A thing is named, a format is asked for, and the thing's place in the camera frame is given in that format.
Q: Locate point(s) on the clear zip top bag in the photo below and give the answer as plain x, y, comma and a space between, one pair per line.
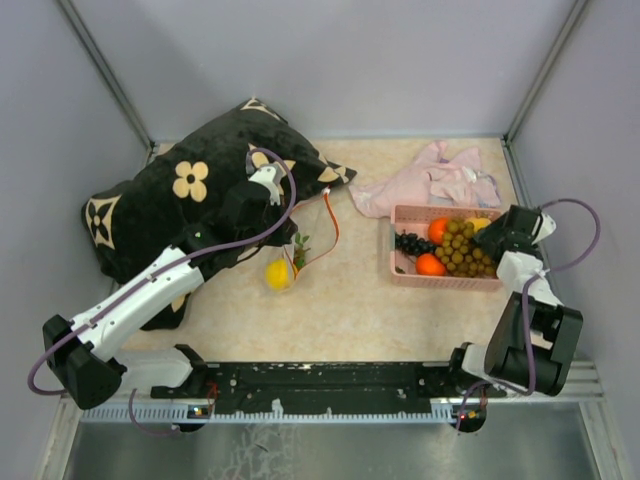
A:
317, 235

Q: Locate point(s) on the aluminium frame post left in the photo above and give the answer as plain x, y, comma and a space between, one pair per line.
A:
105, 71

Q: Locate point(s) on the yellow orange fruit right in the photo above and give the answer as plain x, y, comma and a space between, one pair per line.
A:
478, 223

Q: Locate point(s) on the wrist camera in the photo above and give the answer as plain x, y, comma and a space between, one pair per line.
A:
547, 227
269, 176

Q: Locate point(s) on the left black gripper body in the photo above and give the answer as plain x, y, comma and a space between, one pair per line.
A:
278, 236

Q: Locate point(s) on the orange fruit lower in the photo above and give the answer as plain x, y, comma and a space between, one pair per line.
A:
429, 265

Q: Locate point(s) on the orange fruit upper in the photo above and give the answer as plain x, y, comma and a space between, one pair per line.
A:
436, 230

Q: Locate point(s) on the pink plastic basket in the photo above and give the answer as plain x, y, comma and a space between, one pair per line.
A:
415, 219

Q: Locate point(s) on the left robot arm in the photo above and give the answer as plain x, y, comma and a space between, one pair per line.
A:
83, 352

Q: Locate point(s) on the pink crumpled cloth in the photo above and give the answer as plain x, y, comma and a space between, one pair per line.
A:
431, 179

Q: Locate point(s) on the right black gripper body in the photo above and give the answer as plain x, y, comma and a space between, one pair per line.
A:
504, 234

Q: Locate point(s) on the aluminium frame post right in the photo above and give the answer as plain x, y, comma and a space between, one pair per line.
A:
569, 26

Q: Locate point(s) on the brown longan bunch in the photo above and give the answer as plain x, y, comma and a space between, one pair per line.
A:
460, 255

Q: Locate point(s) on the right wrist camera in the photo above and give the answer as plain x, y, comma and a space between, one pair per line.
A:
547, 227

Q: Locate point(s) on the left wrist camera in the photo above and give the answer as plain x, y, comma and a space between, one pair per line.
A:
269, 176

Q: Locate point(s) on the aluminium frame post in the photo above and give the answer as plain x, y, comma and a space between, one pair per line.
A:
105, 71
569, 26

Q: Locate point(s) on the yellow lemon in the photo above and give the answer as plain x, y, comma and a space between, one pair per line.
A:
277, 275

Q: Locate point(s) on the dark grape bunch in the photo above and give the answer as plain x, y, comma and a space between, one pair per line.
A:
412, 245

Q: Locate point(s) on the black floral pillow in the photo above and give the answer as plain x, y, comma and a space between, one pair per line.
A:
132, 222

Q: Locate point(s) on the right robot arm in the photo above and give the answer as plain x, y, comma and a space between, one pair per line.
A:
533, 345

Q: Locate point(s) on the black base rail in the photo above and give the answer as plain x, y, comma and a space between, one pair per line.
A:
327, 393

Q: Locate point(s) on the red strawberries with leaves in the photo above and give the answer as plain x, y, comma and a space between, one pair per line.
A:
300, 250

